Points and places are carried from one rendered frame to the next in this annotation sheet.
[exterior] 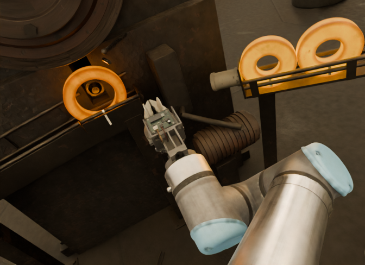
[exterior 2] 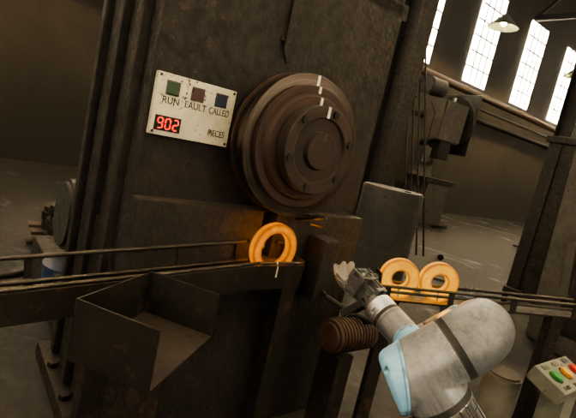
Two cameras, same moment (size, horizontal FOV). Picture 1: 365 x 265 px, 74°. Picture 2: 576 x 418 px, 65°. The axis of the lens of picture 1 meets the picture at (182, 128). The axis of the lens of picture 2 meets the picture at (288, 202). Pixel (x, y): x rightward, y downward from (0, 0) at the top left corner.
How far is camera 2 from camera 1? 1.13 m
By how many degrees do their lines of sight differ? 40
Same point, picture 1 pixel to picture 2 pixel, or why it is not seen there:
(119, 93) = (290, 254)
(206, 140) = (343, 324)
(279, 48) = (411, 269)
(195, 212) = (401, 320)
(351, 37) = (453, 277)
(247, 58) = (389, 268)
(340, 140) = not seen: hidden behind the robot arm
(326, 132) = not seen: hidden behind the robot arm
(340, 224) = not seen: outside the picture
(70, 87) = (268, 232)
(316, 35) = (435, 269)
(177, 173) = (384, 301)
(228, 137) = (358, 329)
